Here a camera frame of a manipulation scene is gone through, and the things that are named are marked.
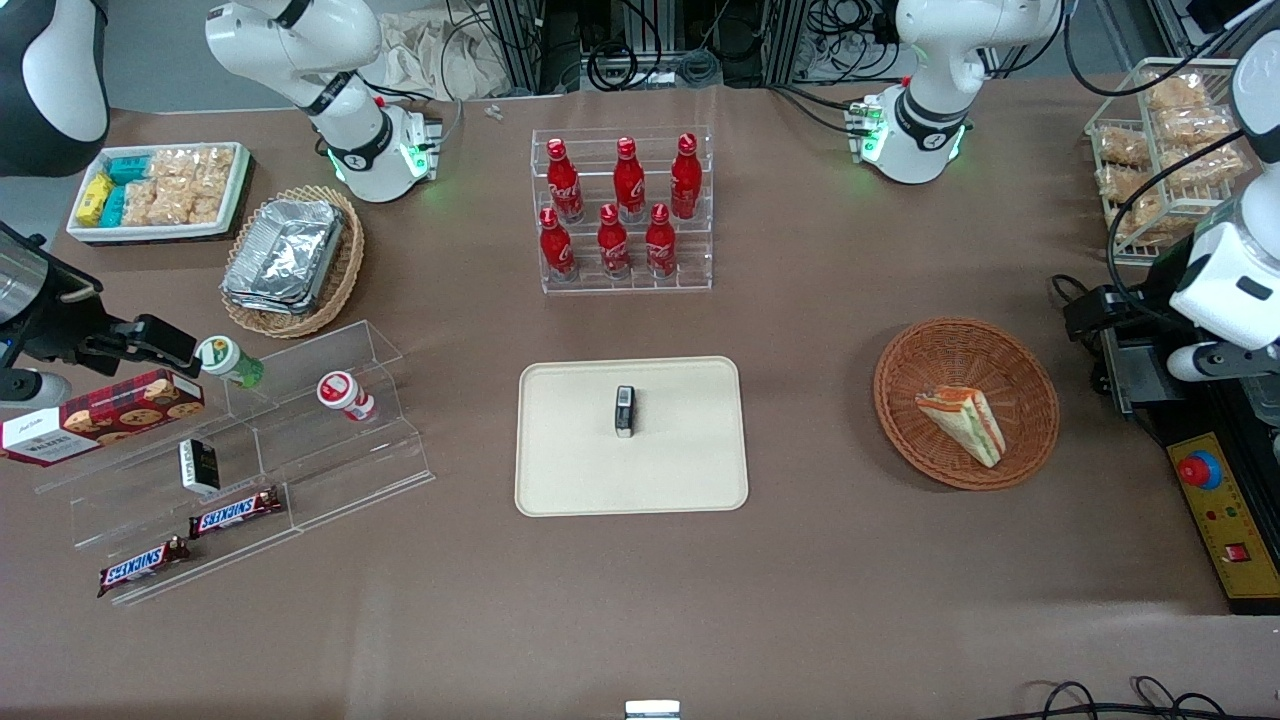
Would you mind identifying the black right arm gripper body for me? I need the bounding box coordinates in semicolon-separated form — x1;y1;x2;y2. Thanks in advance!
0;225;113;371

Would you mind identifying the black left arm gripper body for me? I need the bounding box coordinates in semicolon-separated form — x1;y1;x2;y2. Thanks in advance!
1123;268;1198;342

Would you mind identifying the triangular sandwich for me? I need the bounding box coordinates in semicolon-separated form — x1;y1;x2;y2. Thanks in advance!
915;385;1007;469

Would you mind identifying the white rectangular snack tray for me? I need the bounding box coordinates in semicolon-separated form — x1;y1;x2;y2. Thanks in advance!
66;142;251;246

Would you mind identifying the aluminium foil tray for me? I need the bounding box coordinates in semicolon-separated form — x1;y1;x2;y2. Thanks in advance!
221;280;323;317
226;198;346;304

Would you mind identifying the brown round wicker basket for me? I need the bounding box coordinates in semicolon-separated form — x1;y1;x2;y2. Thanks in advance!
873;317;1061;491

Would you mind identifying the light oval wicker basket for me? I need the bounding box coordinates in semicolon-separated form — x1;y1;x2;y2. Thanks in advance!
219;185;366;339

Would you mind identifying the beige plastic serving tray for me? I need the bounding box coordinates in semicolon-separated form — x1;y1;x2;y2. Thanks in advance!
514;356;750;518

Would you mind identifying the black box grey face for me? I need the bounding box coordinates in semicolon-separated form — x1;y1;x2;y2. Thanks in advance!
1098;328;1173;416

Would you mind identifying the green bottle white cap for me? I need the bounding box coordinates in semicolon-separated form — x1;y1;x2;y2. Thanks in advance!
197;336;266;389

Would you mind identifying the red tartan cookie box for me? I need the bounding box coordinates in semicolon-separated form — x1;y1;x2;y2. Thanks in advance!
0;368;206;468

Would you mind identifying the bagged fried snack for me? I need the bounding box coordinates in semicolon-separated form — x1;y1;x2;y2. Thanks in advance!
1155;108;1236;147
1098;165;1161;204
1145;72;1211;111
1160;140;1248;191
1115;195;1196;246
1098;128;1151;168

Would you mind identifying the yellow snack packet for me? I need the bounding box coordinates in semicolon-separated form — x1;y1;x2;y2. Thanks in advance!
77;174;116;227

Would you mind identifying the small black white box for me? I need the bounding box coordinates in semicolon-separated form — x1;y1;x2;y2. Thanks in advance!
179;438;221;496

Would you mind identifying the snickers chocolate bar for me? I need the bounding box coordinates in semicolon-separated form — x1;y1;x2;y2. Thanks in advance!
97;537;191;598
188;486;284;540

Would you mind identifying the small red white bottle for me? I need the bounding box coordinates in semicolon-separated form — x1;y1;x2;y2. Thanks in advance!
317;371;378;422

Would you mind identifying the clear acrylic stepped shelf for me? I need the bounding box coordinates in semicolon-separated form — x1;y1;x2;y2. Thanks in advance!
35;320;436;608

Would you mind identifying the yellow black control box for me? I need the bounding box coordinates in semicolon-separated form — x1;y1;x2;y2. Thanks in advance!
1166;430;1280;614

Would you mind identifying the crumpled beige cloth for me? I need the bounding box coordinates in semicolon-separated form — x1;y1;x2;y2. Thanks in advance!
375;10;511;101

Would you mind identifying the clear acrylic bottle rack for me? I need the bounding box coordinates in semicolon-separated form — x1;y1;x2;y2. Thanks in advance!
530;125;714;295

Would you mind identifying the red cola bottle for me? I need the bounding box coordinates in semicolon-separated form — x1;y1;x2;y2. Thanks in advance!
612;136;647;223
545;138;586;225
644;203;678;280
670;133;703;221
597;203;632;281
538;207;579;283

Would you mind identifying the black cable on table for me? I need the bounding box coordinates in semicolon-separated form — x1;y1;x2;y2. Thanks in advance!
1050;272;1106;396

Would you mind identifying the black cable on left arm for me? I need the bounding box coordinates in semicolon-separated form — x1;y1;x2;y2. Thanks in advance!
1063;0;1280;301

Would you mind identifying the white wire shelf rack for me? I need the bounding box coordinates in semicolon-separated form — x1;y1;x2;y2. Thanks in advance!
1085;57;1257;267

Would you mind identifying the black cable at table edge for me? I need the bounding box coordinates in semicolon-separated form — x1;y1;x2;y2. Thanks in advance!
1005;675;1280;720

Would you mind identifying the aluminium frame with cables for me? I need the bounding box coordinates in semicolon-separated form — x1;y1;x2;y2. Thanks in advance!
488;0;901;96

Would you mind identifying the coiled black cable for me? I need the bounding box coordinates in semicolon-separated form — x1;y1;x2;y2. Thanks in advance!
586;40;641;93

